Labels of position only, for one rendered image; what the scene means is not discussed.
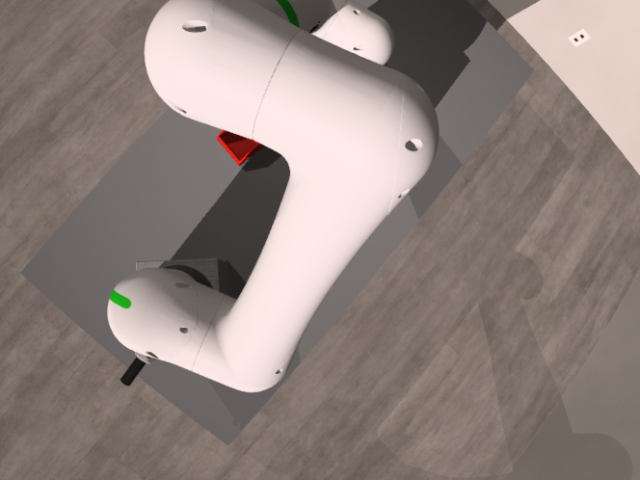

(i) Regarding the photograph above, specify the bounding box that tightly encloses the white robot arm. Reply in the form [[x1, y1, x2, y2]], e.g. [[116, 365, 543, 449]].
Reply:
[[108, 0, 440, 392]]

